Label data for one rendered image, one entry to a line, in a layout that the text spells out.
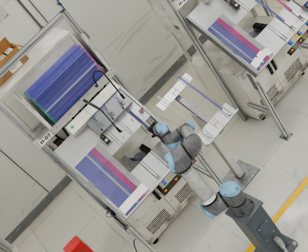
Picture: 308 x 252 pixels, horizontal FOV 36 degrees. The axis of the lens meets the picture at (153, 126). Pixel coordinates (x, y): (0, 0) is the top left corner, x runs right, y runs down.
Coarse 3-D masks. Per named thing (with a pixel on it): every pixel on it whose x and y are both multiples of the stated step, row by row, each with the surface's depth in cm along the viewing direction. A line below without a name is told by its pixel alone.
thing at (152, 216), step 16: (128, 144) 398; (144, 144) 386; (160, 192) 376; (176, 192) 385; (192, 192) 395; (144, 208) 371; (160, 208) 380; (176, 208) 390; (128, 224) 367; (144, 224) 376; (160, 224) 385
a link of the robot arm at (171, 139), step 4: (168, 132) 308; (172, 132) 309; (176, 132) 307; (164, 136) 307; (168, 136) 307; (172, 136) 307; (176, 136) 307; (180, 136) 307; (164, 140) 309; (168, 140) 307; (172, 140) 307; (176, 140) 308; (168, 144) 308; (172, 144) 307; (176, 144) 308; (172, 148) 309
